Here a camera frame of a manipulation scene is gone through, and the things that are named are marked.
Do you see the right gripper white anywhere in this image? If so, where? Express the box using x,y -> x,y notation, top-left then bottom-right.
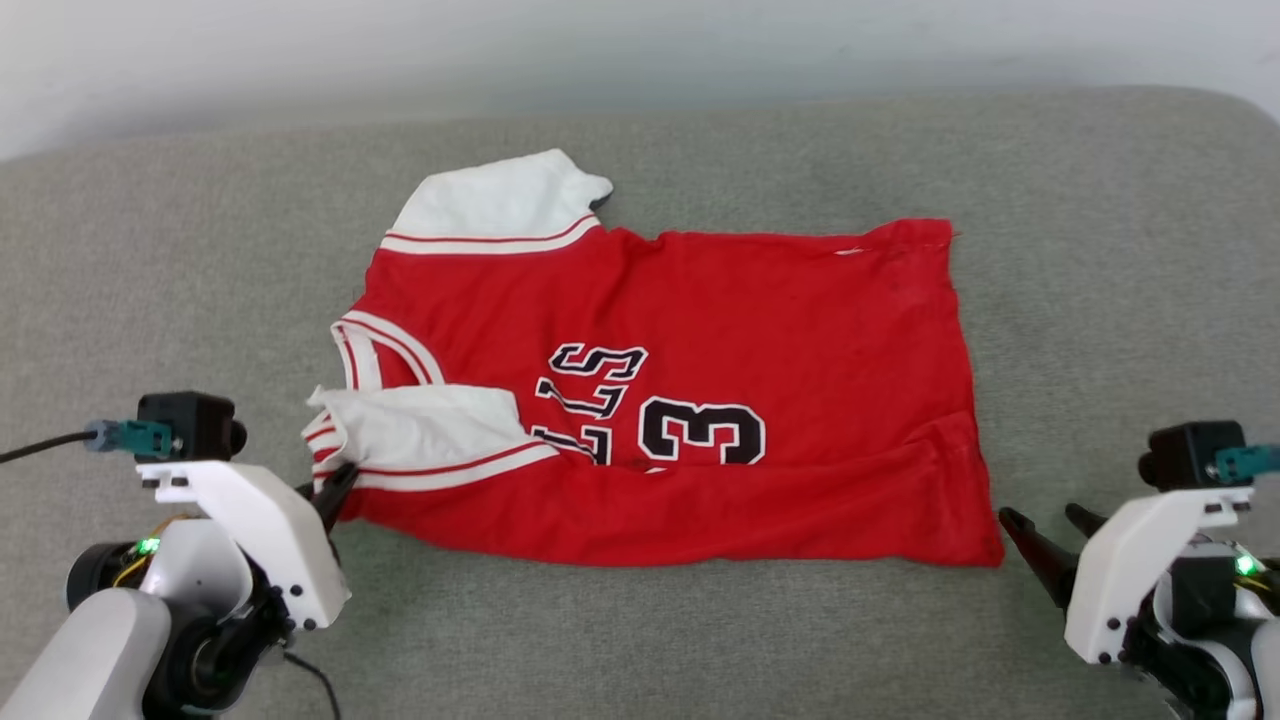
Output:
997,486 -> 1257,667

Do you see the right camera teal plug cable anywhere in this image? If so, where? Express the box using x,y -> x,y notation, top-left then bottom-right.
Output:
1214,443 -> 1280,483

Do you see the grey fabric sofa cushion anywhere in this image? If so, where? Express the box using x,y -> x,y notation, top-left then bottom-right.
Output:
0,86 -> 1280,720

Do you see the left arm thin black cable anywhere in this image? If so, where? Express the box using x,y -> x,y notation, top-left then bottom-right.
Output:
282,648 -> 343,720

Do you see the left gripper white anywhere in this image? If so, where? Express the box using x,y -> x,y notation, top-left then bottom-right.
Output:
136,459 -> 362,632

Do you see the red basketball jersey white trim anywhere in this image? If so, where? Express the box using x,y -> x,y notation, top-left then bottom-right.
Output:
301,148 -> 1007,570

